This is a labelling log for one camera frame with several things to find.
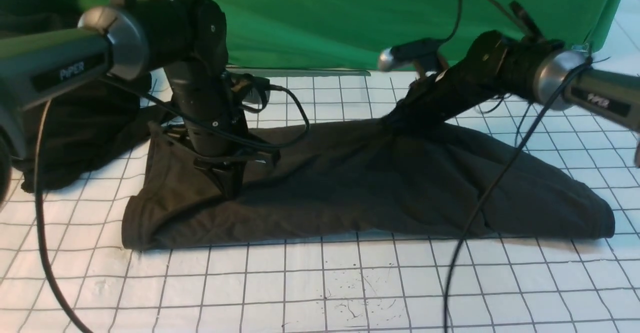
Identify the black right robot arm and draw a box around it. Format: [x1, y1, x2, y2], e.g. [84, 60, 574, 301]
[377, 1, 640, 132]

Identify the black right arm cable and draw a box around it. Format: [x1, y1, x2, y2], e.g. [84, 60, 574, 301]
[442, 58, 596, 333]

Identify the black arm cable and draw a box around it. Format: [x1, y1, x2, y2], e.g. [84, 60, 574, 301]
[442, 58, 596, 333]
[34, 73, 311, 333]

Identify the gray metal strip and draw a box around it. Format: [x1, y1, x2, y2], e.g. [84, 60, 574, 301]
[226, 65, 371, 78]

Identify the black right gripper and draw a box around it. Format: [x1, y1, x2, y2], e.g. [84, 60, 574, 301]
[382, 62, 499, 133]

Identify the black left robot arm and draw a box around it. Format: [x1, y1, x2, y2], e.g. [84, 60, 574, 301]
[1, 0, 281, 199]

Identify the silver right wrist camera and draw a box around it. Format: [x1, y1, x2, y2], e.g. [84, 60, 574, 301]
[377, 38, 448, 74]

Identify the black garment pile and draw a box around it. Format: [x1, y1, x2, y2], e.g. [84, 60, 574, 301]
[0, 0, 173, 194]

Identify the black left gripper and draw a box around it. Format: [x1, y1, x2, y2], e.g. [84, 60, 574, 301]
[160, 118, 281, 200]

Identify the green backdrop cloth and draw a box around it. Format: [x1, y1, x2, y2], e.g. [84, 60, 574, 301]
[0, 0, 632, 72]

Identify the gray long-sleeved shirt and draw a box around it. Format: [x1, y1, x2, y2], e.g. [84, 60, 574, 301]
[121, 119, 616, 251]

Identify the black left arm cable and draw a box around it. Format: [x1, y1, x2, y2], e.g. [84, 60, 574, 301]
[34, 73, 311, 333]

